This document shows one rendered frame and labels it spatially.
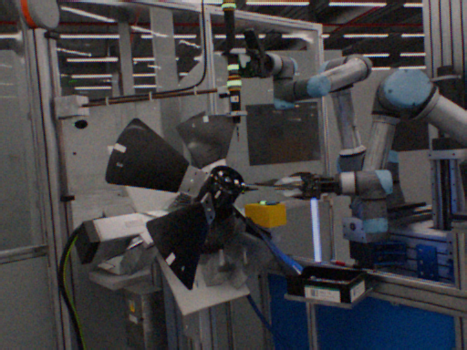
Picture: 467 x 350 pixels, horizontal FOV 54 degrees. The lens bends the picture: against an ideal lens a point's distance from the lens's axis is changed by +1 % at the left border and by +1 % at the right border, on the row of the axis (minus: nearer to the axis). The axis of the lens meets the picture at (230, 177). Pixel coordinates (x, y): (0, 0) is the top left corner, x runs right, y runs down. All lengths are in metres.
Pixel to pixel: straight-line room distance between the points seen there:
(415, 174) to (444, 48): 3.66
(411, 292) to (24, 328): 1.41
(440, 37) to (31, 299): 1.90
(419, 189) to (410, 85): 4.24
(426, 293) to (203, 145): 0.85
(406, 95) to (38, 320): 1.56
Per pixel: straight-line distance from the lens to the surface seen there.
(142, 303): 1.67
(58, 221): 1.81
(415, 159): 5.62
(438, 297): 1.56
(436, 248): 1.87
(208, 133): 1.62
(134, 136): 1.44
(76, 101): 1.75
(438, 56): 2.08
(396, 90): 1.45
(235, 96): 1.51
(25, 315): 2.01
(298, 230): 2.75
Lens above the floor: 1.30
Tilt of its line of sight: 3 degrees down
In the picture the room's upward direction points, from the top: 4 degrees counter-clockwise
